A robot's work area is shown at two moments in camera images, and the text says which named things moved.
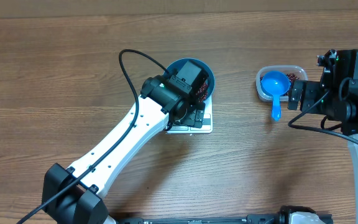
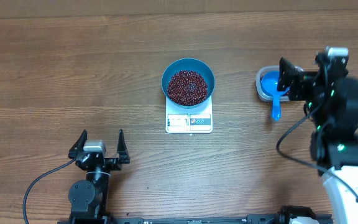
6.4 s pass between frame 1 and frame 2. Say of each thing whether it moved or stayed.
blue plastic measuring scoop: stayed
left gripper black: moved
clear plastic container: stayed
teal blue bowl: stayed
